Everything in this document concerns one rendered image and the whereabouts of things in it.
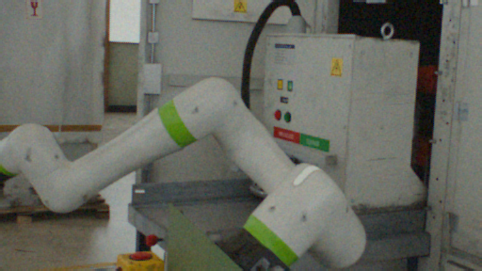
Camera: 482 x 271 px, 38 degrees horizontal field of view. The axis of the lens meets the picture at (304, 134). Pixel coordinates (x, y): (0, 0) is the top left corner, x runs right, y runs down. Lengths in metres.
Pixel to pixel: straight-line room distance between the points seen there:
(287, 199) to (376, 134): 0.63
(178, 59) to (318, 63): 0.61
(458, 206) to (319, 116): 0.46
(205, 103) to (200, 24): 0.83
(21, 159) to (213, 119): 0.46
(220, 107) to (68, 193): 0.42
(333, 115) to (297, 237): 0.65
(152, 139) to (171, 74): 0.76
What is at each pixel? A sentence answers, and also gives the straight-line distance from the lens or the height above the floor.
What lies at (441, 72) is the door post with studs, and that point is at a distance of 1.97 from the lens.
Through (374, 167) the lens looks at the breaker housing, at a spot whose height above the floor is 1.04.
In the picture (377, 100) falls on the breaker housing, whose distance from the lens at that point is 1.90.
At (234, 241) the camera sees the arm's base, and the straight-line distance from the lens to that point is 1.34.
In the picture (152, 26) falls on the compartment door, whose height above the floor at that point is 1.39.
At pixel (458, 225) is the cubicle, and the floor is 0.91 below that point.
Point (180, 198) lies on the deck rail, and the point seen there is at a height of 0.86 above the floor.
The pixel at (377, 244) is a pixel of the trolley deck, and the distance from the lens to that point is 1.90.
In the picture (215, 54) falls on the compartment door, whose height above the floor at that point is 1.31.
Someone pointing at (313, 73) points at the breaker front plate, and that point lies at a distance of 2.00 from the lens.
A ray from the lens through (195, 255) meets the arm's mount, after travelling 1.28.
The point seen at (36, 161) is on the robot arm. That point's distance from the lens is 1.73.
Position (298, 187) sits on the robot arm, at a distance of 1.34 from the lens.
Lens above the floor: 1.35
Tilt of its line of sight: 7 degrees down
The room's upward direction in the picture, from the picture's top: 3 degrees clockwise
